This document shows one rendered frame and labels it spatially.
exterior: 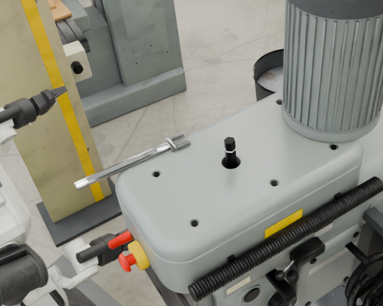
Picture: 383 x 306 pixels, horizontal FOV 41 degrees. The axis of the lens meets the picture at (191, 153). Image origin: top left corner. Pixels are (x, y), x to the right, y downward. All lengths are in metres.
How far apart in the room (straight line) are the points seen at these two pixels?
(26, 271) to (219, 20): 3.97
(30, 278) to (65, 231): 2.03
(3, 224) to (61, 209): 2.01
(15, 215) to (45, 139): 1.63
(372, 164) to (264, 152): 0.29
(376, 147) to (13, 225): 0.91
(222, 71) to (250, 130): 3.32
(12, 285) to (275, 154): 0.73
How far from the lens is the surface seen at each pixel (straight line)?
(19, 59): 2.71
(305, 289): 1.35
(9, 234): 1.41
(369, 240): 1.50
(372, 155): 1.22
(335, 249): 1.29
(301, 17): 0.91
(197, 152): 1.03
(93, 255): 1.61
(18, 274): 1.38
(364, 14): 0.88
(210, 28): 4.94
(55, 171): 3.18
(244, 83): 4.24
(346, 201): 1.06
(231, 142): 0.96
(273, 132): 1.07
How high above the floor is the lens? 2.63
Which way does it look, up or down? 45 degrees down
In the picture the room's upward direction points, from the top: 8 degrees counter-clockwise
